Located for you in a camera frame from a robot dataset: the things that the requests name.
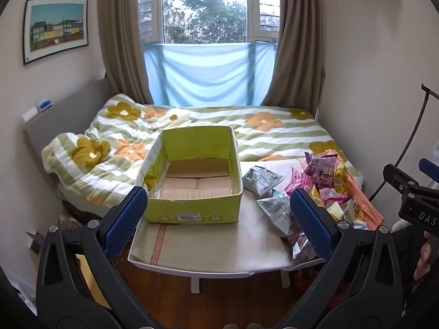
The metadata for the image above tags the purple snack packet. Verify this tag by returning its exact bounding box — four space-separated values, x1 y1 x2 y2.
303 152 338 188

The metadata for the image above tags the black curved cable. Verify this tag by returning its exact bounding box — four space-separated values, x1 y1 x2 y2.
368 83 439 203

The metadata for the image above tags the brown curtain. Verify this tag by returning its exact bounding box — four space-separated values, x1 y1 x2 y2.
97 0 156 106
260 0 327 118

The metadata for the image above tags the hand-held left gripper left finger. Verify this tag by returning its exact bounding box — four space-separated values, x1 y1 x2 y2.
36 186 165 329

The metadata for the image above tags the small dark box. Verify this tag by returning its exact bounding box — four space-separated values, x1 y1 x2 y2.
26 230 45 255

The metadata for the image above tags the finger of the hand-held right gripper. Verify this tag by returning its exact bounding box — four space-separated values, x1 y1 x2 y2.
383 163 426 197
418 158 439 188

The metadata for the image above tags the white strawberry candy packet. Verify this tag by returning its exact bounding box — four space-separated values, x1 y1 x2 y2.
242 151 370 262

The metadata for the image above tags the grey headboard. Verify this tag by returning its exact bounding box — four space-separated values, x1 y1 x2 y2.
22 78 115 180

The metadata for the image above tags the yellow snack packet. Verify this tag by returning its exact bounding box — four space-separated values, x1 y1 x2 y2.
333 159 351 195

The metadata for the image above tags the person's right hand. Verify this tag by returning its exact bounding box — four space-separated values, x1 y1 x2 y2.
413 230 434 281

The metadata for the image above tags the green cardboard box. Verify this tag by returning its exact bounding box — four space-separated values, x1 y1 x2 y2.
135 126 244 225

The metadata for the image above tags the framed wall picture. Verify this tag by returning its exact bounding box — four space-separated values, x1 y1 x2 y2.
22 0 90 66

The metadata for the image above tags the small white table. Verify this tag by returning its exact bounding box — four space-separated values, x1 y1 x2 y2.
127 252 327 294

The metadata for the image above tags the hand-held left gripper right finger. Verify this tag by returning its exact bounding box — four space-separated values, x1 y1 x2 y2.
274 188 404 329

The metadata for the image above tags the light blue window cloth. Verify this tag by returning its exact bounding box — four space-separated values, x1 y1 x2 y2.
142 40 279 107

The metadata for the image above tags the white window frame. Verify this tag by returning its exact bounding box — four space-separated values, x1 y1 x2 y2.
137 0 281 46

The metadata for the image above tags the floral striped blanket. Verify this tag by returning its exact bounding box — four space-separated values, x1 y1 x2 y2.
42 92 351 208

